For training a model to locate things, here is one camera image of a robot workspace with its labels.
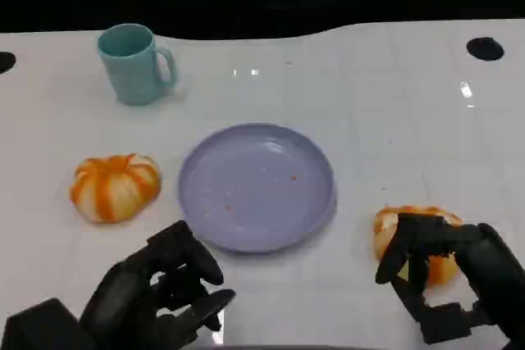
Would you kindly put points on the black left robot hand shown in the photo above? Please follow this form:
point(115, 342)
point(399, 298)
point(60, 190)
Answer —
point(123, 305)

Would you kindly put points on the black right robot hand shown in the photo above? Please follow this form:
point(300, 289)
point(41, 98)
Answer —
point(488, 260)

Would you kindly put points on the orange and white bread roll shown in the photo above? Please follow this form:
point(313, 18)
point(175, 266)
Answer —
point(384, 230)
point(110, 190)

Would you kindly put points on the lilac plate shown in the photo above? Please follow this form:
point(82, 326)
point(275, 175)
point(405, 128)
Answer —
point(254, 186)

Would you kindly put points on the black table grommet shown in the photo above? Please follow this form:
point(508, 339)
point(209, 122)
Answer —
point(485, 48)
point(6, 62)

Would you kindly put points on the pale green mug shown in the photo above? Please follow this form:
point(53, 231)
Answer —
point(131, 75)

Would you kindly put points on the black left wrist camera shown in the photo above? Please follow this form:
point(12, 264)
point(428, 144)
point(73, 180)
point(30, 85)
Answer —
point(41, 325)

